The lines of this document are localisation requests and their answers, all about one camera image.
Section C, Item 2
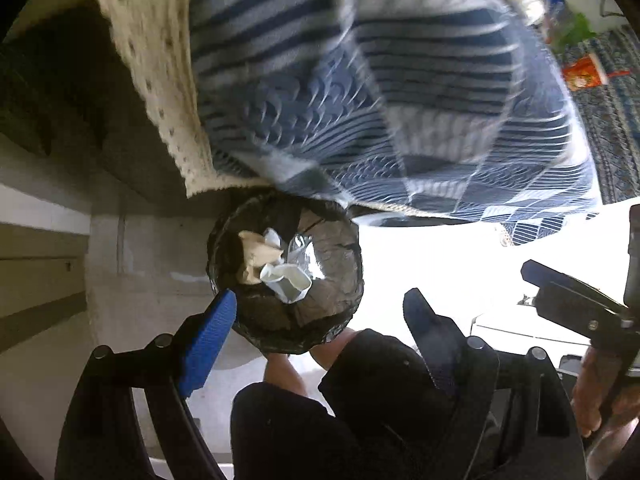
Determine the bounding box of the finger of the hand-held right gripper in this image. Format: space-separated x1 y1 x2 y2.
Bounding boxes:
520 259 626 335

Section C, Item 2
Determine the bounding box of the clear plastic cup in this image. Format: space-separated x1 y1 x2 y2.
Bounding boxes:
286 232 326 281

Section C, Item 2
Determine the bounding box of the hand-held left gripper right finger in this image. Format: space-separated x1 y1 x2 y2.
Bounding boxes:
402 287 588 480

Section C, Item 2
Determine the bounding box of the blue patterned lace-edged tablecloth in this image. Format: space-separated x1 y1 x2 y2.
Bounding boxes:
97 0 603 248

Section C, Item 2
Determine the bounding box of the person's bare leg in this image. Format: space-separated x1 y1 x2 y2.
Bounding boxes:
262 352 308 397
310 330 357 368

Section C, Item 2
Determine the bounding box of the dark wooden table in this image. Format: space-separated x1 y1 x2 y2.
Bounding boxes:
0 0 236 211

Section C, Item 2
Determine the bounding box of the person's black clothing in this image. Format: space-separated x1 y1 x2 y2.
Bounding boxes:
230 327 501 480

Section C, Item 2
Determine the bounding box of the bin with black bag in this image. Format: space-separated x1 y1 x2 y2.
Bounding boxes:
206 192 365 356

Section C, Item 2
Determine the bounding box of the small white crumpled tissue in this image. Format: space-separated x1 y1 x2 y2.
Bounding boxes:
262 227 286 261

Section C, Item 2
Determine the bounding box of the crumpled brown paper cup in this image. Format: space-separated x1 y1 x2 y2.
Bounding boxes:
236 230 283 286

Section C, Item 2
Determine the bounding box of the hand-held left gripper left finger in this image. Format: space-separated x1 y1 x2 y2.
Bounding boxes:
54 289 238 480

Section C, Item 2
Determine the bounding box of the blue patterned rug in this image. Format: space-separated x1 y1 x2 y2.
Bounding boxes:
570 25 640 206

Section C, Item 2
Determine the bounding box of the crumpled white paper cup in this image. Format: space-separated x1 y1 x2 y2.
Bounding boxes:
259 262 312 303

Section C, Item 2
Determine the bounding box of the person's right hand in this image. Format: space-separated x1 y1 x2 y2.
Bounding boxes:
571 346 618 437

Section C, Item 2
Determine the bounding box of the orange snack packet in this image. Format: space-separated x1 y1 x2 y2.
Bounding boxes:
562 52 608 92

